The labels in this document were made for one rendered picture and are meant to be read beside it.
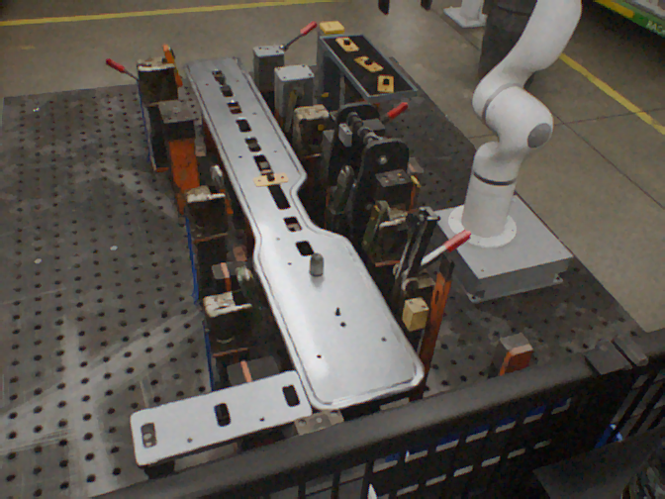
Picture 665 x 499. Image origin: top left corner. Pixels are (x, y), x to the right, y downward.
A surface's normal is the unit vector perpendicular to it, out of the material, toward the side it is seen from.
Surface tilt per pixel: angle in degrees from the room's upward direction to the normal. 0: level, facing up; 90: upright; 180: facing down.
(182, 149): 90
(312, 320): 0
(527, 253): 1
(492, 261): 1
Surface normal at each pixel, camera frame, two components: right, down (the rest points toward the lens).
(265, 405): 0.05, -0.74
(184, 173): 0.35, 0.64
